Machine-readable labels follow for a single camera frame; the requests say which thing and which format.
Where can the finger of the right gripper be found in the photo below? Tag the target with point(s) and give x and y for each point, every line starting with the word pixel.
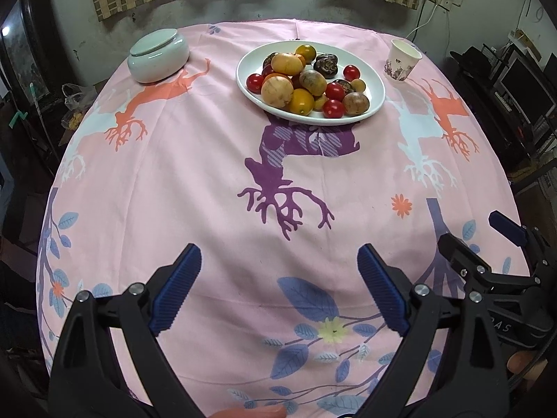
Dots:
pixel 470 261
pixel 518 230

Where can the plastic bag on floor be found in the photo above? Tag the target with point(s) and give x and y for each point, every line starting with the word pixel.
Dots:
pixel 78 101

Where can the white lidded ceramic jar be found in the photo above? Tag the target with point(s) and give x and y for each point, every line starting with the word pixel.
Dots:
pixel 157 55

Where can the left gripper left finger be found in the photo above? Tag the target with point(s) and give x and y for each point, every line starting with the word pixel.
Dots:
pixel 86 377

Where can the black equipment rack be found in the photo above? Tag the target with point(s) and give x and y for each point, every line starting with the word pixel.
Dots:
pixel 515 104

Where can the patterned paper cup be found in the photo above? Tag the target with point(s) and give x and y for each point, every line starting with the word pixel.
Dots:
pixel 402 59

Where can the wall power strip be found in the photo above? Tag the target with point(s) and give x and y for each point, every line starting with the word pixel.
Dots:
pixel 437 0

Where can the pink patterned tablecloth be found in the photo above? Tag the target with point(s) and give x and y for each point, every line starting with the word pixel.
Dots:
pixel 279 313

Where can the white oval plate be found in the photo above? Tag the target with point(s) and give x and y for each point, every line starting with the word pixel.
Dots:
pixel 252 63

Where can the brown passion fruit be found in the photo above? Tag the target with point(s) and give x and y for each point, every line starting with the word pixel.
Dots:
pixel 356 104

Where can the green yellow round fruit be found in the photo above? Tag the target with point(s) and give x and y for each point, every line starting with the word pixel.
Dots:
pixel 314 82

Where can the small tan longan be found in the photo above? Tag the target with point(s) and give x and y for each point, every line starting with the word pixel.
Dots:
pixel 358 85
pixel 320 102

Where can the person's right hand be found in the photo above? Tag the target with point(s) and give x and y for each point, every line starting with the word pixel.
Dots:
pixel 522 359

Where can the small orange mandarin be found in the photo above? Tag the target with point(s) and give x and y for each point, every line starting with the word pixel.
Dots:
pixel 302 60

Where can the striped pepino melon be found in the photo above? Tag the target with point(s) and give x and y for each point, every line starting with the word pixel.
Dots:
pixel 277 92

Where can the dark red plum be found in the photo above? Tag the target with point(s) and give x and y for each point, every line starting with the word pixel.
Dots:
pixel 296 82
pixel 267 70

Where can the person's left hand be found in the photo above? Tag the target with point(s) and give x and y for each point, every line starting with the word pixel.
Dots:
pixel 274 411

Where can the yellow orange oval tomato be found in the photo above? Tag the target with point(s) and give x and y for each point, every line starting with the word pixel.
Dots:
pixel 302 102

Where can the large orange mandarin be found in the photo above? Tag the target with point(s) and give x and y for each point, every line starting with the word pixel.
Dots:
pixel 274 74

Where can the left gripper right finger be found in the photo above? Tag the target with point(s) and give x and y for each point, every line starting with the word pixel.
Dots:
pixel 470 380

